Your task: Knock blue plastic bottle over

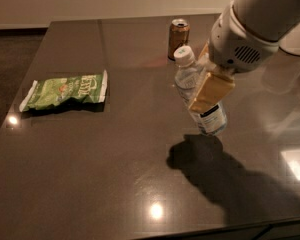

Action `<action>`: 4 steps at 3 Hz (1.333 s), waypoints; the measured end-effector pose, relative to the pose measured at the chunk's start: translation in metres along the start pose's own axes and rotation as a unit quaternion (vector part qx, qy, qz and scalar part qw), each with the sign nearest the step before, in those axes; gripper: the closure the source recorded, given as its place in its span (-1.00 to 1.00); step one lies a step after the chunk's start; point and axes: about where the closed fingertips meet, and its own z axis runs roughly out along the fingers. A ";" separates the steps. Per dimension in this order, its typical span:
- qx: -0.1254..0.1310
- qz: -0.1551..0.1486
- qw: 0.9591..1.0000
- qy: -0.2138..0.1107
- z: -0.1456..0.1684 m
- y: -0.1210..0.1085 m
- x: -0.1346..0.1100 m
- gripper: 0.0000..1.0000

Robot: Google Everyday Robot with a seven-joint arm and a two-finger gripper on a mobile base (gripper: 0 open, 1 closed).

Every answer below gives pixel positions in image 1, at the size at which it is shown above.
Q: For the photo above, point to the clear plastic water bottle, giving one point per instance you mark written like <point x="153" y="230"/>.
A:
<point x="189" y="78"/>

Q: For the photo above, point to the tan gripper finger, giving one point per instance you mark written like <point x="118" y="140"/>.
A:
<point x="204" y="55"/>
<point x="210" y="90"/>

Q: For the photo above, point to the brown soda can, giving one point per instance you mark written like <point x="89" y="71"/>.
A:
<point x="178" y="35"/>

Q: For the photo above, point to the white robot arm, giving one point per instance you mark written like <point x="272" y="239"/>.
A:
<point x="270" y="20"/>

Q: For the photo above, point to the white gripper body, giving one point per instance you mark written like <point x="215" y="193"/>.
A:
<point x="235" y="44"/>

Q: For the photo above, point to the green chip bag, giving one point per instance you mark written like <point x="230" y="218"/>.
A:
<point x="52" y="93"/>

